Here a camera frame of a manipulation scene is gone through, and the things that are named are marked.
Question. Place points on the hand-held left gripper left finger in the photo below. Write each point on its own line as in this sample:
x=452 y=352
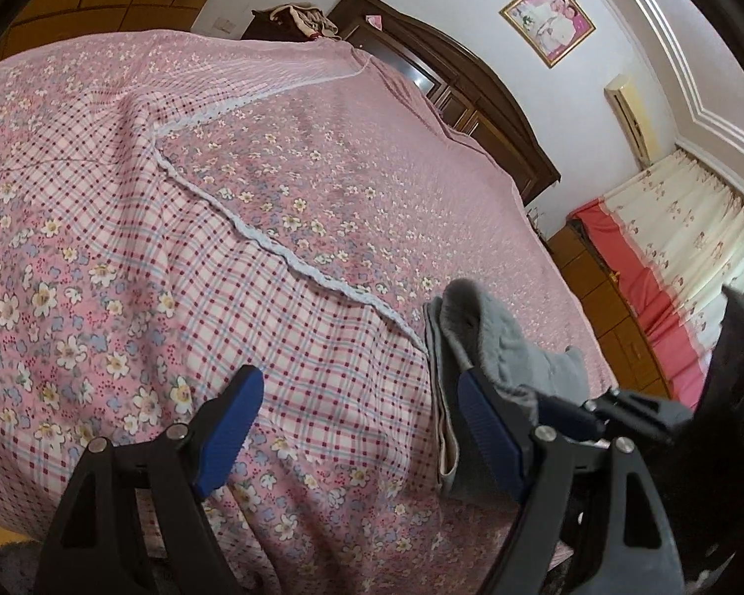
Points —
x=229 y=427

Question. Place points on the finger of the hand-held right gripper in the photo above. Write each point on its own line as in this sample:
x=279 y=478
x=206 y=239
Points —
x=645 y=414

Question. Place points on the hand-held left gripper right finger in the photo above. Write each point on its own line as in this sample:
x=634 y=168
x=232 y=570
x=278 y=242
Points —
x=490 y=427

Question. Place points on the grey pants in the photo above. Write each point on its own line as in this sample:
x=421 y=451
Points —
x=508 y=334

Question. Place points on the wooden drawer cabinet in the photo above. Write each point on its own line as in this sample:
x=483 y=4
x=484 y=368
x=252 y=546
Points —
x=595 y=279

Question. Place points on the cream and red floral curtain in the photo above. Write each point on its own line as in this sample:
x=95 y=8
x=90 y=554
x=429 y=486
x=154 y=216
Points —
x=688 y=229

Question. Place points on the pink floral bed sheet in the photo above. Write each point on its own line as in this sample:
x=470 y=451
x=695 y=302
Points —
x=223 y=198

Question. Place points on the grey fluffy rug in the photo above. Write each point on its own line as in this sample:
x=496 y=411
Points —
x=15 y=570

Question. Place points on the dark wooden headboard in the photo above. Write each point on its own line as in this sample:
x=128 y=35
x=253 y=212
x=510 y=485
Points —
x=471 y=93

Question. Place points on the pile of clothes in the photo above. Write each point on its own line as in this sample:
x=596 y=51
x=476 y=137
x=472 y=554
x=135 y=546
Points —
x=304 y=20

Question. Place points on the small pink cloth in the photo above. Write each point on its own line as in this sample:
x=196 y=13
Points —
x=375 y=20

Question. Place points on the wall air conditioner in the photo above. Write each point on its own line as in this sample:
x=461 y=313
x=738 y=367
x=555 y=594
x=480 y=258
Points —
x=629 y=118

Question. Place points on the framed wall photo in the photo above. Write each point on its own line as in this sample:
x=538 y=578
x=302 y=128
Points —
x=549 y=18

